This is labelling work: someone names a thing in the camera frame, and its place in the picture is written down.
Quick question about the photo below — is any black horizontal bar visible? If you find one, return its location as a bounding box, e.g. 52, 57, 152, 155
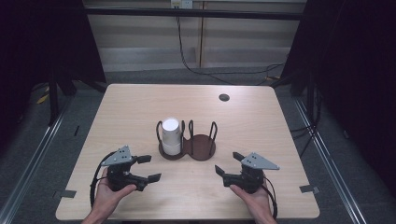
83, 7, 305, 21

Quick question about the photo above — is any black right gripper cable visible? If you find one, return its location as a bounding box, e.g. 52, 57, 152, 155
262, 175, 279, 220

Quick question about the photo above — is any long black floor cable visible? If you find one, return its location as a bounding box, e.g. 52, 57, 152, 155
175, 15, 285, 86

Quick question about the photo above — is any black metal stand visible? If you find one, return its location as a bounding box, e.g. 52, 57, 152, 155
47, 73, 61, 127

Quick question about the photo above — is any metal floor rail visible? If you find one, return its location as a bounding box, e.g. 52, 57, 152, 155
292, 96, 370, 224
0, 99, 74, 224

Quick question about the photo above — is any person's right hand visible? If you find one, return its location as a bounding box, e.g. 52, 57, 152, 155
230, 184, 273, 218

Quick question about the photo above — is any person's left hand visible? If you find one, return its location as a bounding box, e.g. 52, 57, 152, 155
92, 167, 137, 218

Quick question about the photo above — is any black curtain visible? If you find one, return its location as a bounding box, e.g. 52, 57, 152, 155
0, 0, 107, 150
279, 0, 396, 199

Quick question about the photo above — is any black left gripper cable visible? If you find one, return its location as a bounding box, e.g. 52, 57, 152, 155
89, 151, 117, 209

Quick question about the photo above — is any grey floor tape strip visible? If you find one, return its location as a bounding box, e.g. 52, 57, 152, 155
51, 189, 78, 200
299, 184, 321, 195

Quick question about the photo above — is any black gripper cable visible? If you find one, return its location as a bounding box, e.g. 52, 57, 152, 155
262, 175, 279, 220
89, 151, 117, 209

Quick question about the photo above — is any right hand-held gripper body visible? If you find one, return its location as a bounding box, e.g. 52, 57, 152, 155
223, 151, 280, 194

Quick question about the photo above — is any stack of white paper cups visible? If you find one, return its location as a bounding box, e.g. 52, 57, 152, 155
161, 117, 182, 156

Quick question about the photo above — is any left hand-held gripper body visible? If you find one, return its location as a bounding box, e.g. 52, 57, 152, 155
101, 145, 149, 192

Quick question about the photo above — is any white wall outlet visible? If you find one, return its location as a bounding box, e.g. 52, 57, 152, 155
170, 0, 194, 9

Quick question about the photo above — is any black wire cup holder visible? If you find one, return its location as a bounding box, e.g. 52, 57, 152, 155
155, 119, 219, 161

